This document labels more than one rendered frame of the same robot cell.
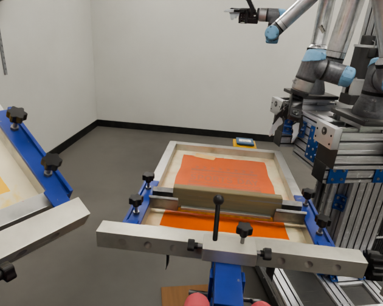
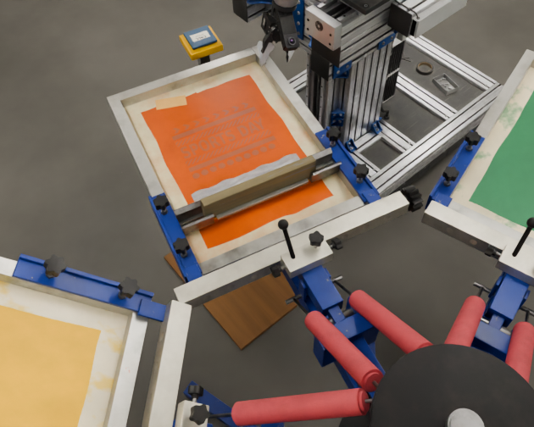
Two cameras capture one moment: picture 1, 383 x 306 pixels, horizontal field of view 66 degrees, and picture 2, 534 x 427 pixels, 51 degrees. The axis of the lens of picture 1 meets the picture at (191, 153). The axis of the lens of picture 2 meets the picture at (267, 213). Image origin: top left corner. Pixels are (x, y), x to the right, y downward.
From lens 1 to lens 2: 0.85 m
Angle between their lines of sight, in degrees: 39
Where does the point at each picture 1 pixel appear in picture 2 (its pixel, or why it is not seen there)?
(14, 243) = (175, 371)
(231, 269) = (317, 272)
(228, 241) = (305, 252)
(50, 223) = (178, 337)
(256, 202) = (291, 175)
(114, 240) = (199, 300)
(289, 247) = (347, 221)
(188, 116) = not seen: outside the picture
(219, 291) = (320, 297)
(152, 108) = not seen: outside the picture
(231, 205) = (268, 190)
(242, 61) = not seen: outside the picture
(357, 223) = (364, 81)
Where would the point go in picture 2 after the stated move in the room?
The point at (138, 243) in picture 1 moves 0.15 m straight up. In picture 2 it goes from (222, 290) to (216, 261)
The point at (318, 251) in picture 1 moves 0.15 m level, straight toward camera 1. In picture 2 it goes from (370, 212) to (377, 259)
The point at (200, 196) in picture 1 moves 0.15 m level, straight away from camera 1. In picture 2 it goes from (234, 199) to (212, 163)
